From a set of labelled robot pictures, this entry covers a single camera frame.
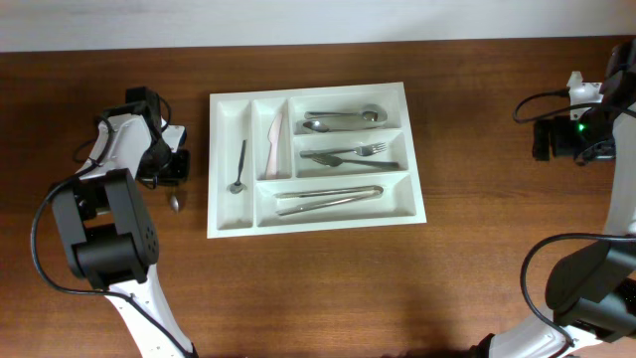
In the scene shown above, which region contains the small steel teaspoon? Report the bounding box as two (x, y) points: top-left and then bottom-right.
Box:
(169, 186), (180, 213)
(228, 139), (246, 195)

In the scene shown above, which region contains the pink plastic knife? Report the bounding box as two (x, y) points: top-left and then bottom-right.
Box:
(264, 112), (283, 180)

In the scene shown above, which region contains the steel table knife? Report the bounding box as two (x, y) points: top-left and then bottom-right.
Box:
(274, 185), (384, 199)
(276, 191), (381, 216)

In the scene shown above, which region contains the large steel spoon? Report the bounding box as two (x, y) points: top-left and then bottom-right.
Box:
(304, 104), (389, 122)
(299, 119), (386, 133)

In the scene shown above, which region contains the steel fork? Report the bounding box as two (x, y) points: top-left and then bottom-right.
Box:
(310, 154), (399, 169)
(299, 142), (388, 158)

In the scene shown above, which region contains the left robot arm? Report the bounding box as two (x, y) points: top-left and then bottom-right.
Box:
(44, 87), (197, 357)

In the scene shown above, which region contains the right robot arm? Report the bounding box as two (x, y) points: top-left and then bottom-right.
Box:
(466, 41), (635, 358)

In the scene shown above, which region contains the white plastic cutlery tray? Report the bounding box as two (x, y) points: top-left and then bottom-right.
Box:
(207, 83), (426, 239)

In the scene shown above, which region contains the left black cable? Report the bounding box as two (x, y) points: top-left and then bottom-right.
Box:
(29, 93), (198, 358)

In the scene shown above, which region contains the black cable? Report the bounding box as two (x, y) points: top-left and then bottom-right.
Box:
(29, 93), (198, 358)
(511, 87), (636, 358)

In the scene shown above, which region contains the right black cable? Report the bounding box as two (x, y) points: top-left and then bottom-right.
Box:
(511, 87), (636, 358)

